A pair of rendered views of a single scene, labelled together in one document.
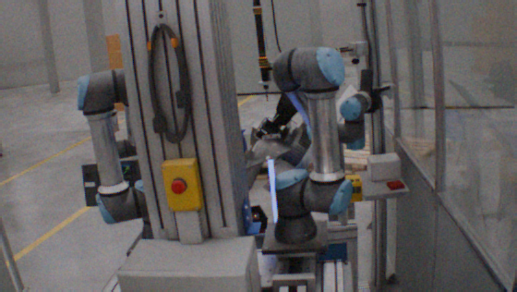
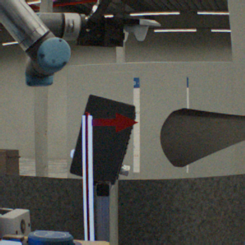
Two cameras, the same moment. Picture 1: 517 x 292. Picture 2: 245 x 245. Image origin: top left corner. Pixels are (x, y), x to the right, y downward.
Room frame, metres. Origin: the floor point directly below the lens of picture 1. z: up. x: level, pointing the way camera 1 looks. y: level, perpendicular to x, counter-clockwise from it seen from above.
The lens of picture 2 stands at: (2.03, -0.72, 1.17)
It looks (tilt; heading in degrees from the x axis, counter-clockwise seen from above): 1 degrees up; 87
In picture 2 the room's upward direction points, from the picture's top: straight up
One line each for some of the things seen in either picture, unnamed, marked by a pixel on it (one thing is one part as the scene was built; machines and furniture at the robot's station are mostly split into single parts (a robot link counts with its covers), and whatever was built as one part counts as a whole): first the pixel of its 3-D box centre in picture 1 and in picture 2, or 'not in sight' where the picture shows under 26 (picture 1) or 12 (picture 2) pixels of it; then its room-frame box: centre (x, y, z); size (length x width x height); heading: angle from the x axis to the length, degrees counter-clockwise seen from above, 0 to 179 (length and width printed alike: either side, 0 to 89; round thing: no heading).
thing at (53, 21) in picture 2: not in sight; (41, 27); (1.88, 0.60, 1.43); 0.11 x 0.08 x 0.09; 18
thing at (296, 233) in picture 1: (294, 221); not in sight; (1.60, -0.10, 1.09); 0.15 x 0.15 x 0.10
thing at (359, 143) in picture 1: (351, 133); not in sight; (1.75, -0.34, 1.34); 0.11 x 0.08 x 0.11; 56
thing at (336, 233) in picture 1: (256, 240); not in sight; (2.01, 0.06, 0.82); 0.90 x 0.04 x 0.08; 86
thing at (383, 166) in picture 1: (383, 165); not in sight; (2.51, -0.66, 0.92); 0.17 x 0.16 x 0.11; 86
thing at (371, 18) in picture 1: (378, 155); not in sight; (2.73, -0.68, 0.90); 0.08 x 0.06 x 1.80; 31
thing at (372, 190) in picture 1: (380, 183); not in sight; (2.44, -0.62, 0.85); 0.36 x 0.24 x 0.03; 176
